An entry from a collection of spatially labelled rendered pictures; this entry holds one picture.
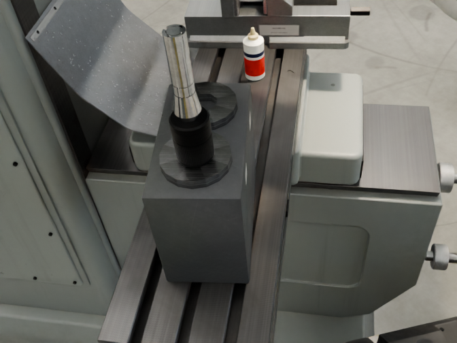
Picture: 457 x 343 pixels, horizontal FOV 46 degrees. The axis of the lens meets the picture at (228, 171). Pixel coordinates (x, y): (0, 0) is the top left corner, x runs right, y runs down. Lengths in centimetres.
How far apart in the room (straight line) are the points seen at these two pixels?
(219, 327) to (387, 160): 62
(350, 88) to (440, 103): 136
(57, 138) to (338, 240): 67
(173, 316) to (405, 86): 205
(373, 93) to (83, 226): 162
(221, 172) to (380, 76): 209
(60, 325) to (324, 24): 113
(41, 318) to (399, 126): 114
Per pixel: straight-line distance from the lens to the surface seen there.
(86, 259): 145
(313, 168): 111
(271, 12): 115
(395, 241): 128
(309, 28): 116
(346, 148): 111
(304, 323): 158
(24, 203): 132
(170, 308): 77
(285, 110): 102
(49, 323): 172
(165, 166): 65
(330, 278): 144
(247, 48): 105
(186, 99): 59
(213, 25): 118
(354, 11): 121
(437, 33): 303
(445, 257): 133
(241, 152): 67
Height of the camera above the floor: 160
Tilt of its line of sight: 47 degrees down
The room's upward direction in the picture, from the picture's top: 7 degrees counter-clockwise
